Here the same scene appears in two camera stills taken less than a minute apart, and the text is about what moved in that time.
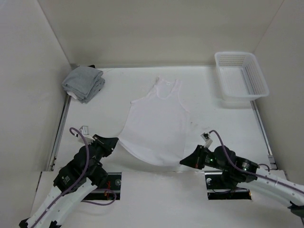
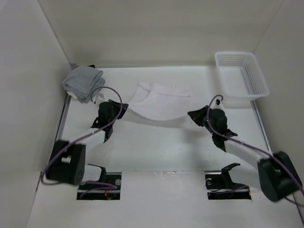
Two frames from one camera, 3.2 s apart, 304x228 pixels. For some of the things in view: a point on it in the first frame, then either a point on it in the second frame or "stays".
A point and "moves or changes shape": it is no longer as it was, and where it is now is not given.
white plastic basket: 240,76 stays
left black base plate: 113,182 stays
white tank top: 154,130 moves or changes shape
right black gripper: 194,159 to 196,115
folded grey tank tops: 83,83 stays
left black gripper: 108,144 to 124,108
